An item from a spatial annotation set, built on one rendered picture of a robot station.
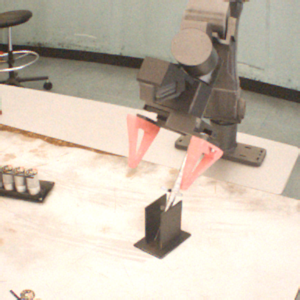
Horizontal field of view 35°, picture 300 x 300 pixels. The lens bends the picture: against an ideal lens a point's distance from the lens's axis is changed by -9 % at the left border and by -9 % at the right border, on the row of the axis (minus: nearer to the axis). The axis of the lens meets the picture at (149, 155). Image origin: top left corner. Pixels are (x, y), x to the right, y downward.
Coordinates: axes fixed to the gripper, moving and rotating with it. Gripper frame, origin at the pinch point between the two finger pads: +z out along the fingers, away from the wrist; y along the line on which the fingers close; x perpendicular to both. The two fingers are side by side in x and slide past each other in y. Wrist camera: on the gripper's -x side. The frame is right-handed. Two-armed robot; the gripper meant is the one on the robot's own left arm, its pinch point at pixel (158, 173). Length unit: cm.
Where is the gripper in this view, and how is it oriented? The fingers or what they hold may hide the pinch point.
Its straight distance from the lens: 75.5
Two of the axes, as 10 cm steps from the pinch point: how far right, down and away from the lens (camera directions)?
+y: 7.6, 3.1, -5.8
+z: -3.8, 9.2, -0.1
